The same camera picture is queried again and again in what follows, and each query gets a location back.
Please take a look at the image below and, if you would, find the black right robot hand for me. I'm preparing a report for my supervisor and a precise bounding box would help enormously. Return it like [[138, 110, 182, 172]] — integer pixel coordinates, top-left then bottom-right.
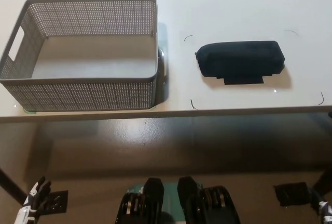
[[317, 201, 332, 224]]

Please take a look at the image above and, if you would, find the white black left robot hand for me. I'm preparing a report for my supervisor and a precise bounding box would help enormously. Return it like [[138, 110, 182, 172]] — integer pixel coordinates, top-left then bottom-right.
[[14, 176, 52, 224]]

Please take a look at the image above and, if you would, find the black fabric pencil case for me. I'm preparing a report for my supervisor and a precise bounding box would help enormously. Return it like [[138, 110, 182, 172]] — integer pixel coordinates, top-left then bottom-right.
[[194, 40, 286, 81]]

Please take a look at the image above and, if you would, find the black table leg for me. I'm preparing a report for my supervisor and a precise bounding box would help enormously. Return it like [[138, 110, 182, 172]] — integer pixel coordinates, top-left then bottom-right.
[[0, 166, 28, 207], [312, 166, 332, 202]]

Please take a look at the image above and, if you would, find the grey perforated plastic basket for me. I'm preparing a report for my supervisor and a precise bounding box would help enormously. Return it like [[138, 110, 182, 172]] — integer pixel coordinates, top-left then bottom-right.
[[0, 0, 159, 113]]

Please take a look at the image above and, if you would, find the black teal robot body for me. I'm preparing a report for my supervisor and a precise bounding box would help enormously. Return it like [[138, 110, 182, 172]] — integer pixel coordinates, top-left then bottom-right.
[[118, 176, 241, 224]]

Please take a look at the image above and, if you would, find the black tape patch on table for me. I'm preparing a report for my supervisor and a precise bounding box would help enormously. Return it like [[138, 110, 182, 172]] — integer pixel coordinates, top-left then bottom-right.
[[216, 76, 265, 86]]

